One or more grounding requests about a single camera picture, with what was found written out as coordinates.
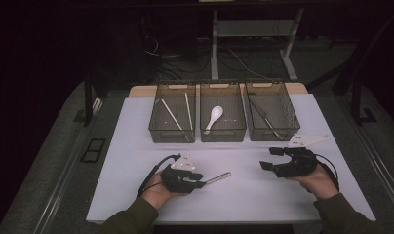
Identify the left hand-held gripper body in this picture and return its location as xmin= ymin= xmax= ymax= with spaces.
xmin=160 ymin=152 xmax=197 ymax=194

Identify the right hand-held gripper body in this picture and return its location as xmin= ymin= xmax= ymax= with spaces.
xmin=273 ymin=133 xmax=331 ymax=178

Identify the metal fork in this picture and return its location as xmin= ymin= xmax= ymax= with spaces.
xmin=203 ymin=171 xmax=232 ymax=185

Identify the smoked clear plastic bin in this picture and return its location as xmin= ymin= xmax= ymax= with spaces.
xmin=243 ymin=79 xmax=301 ymax=142
xmin=148 ymin=81 xmax=197 ymax=144
xmin=199 ymin=80 xmax=248 ymax=143

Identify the white chopstick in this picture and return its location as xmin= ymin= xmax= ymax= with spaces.
xmin=183 ymin=92 xmax=194 ymax=132
xmin=160 ymin=98 xmax=190 ymax=142

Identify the white ceramic spoon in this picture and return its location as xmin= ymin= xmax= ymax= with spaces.
xmin=203 ymin=105 xmax=224 ymax=136

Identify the person's left hand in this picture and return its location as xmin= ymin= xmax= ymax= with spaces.
xmin=140 ymin=171 xmax=187 ymax=211

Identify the person's right hand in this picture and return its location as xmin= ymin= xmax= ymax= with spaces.
xmin=287 ymin=164 xmax=340 ymax=201

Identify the white table cover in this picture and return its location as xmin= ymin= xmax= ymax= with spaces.
xmin=86 ymin=93 xmax=377 ymax=225

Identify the black metal stand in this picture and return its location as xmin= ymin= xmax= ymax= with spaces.
xmin=350 ymin=73 xmax=378 ymax=127

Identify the left hand-held gripper black cable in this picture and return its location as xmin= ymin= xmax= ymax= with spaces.
xmin=136 ymin=153 xmax=182 ymax=198

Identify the hand-held gripper black cable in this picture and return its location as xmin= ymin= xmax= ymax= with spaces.
xmin=315 ymin=153 xmax=341 ymax=193
xmin=136 ymin=153 xmax=182 ymax=198

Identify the right hand-held gripper black cable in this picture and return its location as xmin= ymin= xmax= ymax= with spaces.
xmin=315 ymin=153 xmax=341 ymax=193

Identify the metal floor rail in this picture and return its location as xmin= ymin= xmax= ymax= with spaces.
xmin=344 ymin=113 xmax=394 ymax=211
xmin=32 ymin=97 xmax=103 ymax=234

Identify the black floor socket frame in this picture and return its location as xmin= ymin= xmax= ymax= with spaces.
xmin=80 ymin=137 xmax=107 ymax=164

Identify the white floor cable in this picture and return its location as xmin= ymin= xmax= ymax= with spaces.
xmin=226 ymin=48 xmax=271 ymax=81

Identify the bundle of black floor cables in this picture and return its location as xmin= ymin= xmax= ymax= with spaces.
xmin=140 ymin=19 xmax=213 ymax=82

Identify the white metal desk frame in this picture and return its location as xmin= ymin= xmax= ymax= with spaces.
xmin=210 ymin=8 xmax=305 ymax=82

